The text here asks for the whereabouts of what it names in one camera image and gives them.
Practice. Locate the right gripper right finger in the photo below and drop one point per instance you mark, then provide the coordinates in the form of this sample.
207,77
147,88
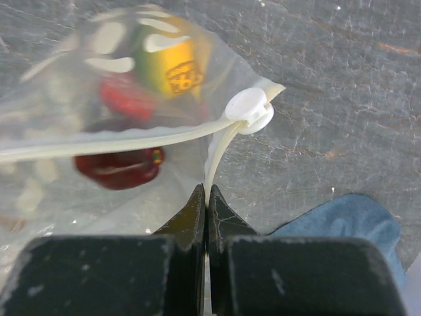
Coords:
252,274

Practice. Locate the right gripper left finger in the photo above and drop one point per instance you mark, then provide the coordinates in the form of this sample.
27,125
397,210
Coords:
157,274

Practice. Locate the dark purple fruit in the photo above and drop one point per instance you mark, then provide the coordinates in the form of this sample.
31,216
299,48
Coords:
121,170

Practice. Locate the clear zip top bag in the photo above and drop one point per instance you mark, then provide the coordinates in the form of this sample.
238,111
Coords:
56,114

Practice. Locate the red bell pepper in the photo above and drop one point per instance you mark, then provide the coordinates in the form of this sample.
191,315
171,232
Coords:
122,94

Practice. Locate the yellow orange round fruit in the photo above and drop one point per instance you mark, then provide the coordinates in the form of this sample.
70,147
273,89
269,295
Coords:
165,58

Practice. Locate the blue cloth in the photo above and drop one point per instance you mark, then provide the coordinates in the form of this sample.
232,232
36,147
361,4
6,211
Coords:
352,216

